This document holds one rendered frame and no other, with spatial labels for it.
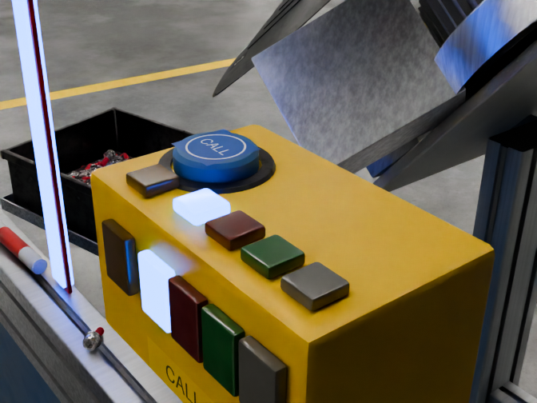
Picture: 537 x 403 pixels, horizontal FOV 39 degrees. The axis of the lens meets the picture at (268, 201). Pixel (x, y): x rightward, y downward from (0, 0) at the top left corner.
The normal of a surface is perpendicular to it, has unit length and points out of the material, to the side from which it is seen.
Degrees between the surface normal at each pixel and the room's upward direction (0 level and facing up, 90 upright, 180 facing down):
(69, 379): 90
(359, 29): 55
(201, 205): 0
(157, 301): 90
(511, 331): 90
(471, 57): 96
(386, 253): 0
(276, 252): 0
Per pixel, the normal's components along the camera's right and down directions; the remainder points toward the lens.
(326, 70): -0.23, -0.13
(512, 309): 0.61, 0.38
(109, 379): 0.01, -0.88
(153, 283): -0.79, 0.29
